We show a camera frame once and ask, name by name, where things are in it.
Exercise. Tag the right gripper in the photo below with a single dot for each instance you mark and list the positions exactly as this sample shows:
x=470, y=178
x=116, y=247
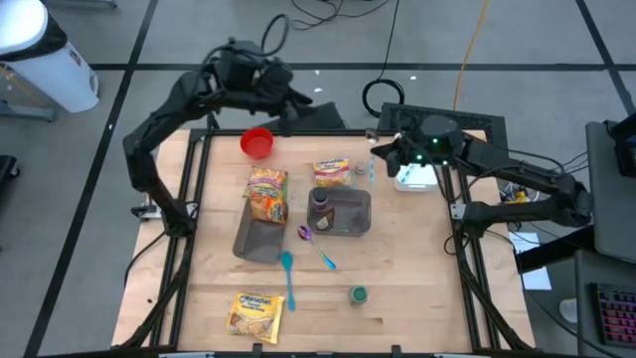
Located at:
x=410, y=149

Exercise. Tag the white trash can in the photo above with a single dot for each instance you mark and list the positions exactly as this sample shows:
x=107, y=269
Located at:
x=49, y=74

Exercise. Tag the wide grey translucent bin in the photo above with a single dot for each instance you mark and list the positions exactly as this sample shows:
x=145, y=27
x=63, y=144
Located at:
x=350, y=214

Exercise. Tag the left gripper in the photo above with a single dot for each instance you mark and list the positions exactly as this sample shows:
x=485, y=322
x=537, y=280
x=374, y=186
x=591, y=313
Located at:
x=275, y=87

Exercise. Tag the black perforated computer case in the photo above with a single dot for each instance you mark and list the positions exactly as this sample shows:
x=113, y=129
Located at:
x=477, y=124

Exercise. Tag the grey keyboard desk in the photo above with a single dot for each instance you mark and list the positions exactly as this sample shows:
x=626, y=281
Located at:
x=606, y=266

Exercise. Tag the long grey translucent bin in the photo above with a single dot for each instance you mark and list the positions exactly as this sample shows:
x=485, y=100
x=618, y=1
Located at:
x=258, y=243

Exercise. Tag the red plastic cup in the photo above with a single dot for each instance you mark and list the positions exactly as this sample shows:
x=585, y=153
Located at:
x=257, y=144

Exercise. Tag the wooden desk grey legs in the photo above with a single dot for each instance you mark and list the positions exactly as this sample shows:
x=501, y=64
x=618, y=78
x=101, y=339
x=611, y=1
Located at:
x=25, y=113

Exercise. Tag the green yellow ramen packet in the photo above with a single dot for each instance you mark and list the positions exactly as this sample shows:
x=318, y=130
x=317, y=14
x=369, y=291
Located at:
x=266, y=179

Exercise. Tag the black wedge panel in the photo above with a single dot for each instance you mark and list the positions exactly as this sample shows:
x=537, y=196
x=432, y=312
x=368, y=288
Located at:
x=318, y=119

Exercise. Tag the black lid purple label jar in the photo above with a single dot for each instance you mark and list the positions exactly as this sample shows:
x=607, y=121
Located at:
x=320, y=196

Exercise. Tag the teal plastic spoon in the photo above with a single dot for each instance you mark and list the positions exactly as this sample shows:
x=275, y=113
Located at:
x=287, y=259

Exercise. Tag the green lid oregano jar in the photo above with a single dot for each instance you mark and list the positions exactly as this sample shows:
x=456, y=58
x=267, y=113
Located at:
x=358, y=295

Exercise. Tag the purple iridescent spoon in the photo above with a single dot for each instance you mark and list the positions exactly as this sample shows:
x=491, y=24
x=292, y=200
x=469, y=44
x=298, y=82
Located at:
x=303, y=232

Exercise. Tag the white plastic bin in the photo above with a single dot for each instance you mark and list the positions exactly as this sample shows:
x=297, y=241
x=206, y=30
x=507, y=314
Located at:
x=422, y=181

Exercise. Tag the brown snack pouch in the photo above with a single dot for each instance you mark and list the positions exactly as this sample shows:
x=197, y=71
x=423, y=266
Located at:
x=324, y=223

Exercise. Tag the yellow red ramen packet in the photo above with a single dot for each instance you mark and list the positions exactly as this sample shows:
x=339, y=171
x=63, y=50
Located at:
x=332, y=170

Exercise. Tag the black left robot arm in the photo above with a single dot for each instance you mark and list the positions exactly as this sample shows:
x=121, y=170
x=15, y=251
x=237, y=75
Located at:
x=149, y=129

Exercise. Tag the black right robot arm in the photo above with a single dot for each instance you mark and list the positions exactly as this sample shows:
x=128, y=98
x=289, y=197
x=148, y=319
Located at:
x=522, y=174

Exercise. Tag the pink backlit keyboard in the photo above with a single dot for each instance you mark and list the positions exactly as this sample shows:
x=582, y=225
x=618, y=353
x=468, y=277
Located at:
x=616, y=313

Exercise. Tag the white paper sheet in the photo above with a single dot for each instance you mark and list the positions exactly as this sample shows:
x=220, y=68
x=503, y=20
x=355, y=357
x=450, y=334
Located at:
x=536, y=278

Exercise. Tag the white computer mouse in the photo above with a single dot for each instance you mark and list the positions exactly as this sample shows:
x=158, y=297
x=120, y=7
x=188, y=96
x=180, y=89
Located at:
x=569, y=310

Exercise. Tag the black support bar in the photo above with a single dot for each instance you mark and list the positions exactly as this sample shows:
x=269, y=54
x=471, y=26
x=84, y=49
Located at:
x=546, y=251

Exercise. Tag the grey metal desk foot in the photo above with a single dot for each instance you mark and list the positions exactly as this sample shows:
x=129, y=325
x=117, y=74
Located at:
x=79, y=4

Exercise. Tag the black desktop device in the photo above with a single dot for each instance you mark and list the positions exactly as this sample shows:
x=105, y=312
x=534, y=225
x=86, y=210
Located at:
x=626, y=149

